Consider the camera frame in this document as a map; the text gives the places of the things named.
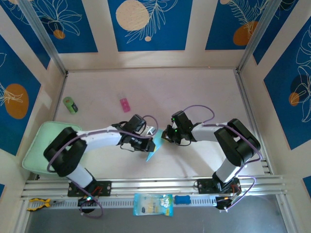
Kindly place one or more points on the light blue cloth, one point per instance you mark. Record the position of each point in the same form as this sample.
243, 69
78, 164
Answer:
158, 140

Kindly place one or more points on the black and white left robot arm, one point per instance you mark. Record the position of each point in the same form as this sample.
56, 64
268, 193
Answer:
65, 150

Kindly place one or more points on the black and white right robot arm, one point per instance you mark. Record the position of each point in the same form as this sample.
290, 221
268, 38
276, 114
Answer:
238, 143

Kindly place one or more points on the blue and white wipes packet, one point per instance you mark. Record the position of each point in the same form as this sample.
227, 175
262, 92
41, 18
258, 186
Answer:
153, 205

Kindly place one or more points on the blue bone-shaped block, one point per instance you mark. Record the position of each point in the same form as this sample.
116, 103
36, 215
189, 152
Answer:
182, 199

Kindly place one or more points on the green bottle with black label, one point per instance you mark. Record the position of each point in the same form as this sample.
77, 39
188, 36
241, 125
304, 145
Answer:
71, 106

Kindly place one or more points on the black controller board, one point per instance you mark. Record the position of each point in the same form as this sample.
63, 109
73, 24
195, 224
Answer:
83, 202
221, 202

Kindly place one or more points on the mint green tray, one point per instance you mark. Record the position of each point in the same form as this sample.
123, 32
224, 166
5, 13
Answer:
31, 155

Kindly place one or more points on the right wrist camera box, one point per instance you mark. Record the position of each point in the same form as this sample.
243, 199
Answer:
181, 120

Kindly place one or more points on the aluminium mounting rail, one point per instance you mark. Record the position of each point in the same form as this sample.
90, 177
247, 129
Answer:
158, 184

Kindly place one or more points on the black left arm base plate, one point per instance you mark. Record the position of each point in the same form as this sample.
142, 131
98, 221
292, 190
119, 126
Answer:
107, 188

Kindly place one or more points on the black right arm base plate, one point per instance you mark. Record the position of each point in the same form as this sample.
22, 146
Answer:
202, 187

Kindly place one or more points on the aluminium table edge rail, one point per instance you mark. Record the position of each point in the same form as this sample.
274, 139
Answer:
244, 92
60, 97

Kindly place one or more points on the aluminium frame post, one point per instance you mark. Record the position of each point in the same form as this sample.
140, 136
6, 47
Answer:
44, 36
257, 36

